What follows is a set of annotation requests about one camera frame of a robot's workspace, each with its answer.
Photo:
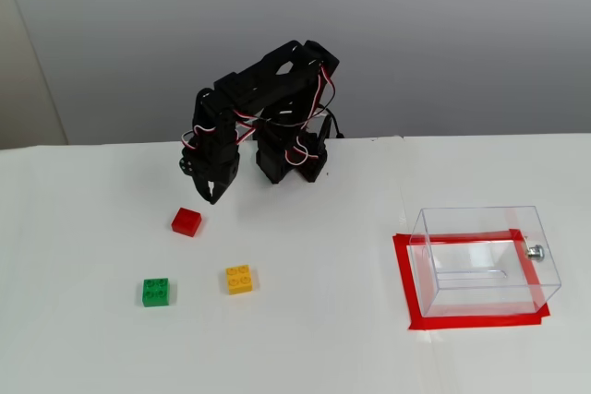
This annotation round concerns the red lego brick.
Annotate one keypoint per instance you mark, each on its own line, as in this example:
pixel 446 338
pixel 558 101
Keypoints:
pixel 187 222

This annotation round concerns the green lego brick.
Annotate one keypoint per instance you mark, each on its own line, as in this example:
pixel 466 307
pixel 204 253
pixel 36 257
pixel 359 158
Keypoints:
pixel 158 293

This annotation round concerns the yellow lego brick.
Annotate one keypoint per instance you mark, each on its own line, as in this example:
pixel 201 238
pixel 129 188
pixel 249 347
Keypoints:
pixel 241 279

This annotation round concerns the metal box lock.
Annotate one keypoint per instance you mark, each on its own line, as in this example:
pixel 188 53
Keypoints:
pixel 535 252

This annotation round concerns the transparent plastic box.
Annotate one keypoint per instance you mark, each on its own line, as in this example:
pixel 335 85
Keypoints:
pixel 489 269

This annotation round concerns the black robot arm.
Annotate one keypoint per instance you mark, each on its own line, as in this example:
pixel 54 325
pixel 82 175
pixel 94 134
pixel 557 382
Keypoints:
pixel 268 75

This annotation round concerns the red tape frame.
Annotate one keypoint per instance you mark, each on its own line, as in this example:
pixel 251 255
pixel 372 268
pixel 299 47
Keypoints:
pixel 475 321

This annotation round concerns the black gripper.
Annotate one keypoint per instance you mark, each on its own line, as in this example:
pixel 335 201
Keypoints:
pixel 213 172

